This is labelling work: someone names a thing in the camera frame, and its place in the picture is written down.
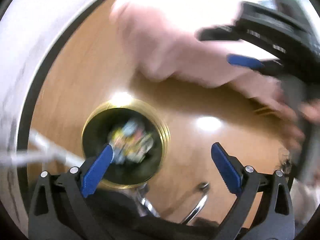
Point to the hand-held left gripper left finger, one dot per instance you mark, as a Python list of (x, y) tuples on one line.
[(97, 171)]

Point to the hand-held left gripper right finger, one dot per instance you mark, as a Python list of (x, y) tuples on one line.
[(226, 168)]

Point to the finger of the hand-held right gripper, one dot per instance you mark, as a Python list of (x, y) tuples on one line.
[(243, 61), (217, 33)]

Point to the black bin with gold rim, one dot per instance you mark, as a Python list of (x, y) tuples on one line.
[(126, 143)]

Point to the pile of colourful wrappers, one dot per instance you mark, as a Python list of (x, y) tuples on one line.
[(131, 138)]

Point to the person's right forearm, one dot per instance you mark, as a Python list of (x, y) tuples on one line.
[(302, 200)]

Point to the person's right hand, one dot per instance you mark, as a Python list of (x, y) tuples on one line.
[(311, 110)]

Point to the pink blanket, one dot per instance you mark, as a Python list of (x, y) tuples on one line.
[(190, 50)]

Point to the chrome metal tube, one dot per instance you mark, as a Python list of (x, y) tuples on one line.
[(198, 203)]

